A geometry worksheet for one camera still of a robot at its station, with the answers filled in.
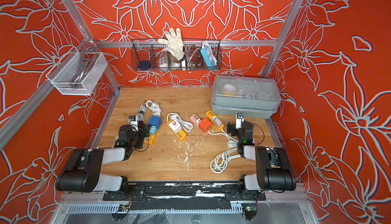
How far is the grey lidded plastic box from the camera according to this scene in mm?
916

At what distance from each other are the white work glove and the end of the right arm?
47 centimetres

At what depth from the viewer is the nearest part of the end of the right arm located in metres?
0.80
